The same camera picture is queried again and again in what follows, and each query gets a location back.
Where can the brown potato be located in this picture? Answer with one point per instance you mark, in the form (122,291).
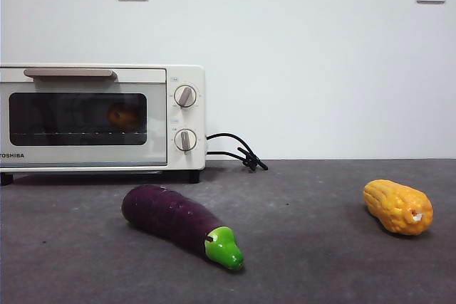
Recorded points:
(123,116)

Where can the beige oven knob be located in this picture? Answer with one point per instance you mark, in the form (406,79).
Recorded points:
(185,96)
(185,140)

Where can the cream toaster oven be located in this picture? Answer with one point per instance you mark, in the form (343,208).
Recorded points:
(185,119)

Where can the purple toy eggplant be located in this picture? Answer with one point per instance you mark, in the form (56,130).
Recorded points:
(167,213)

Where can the yellow toy corn cob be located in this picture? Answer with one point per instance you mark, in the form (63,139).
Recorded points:
(392,208)

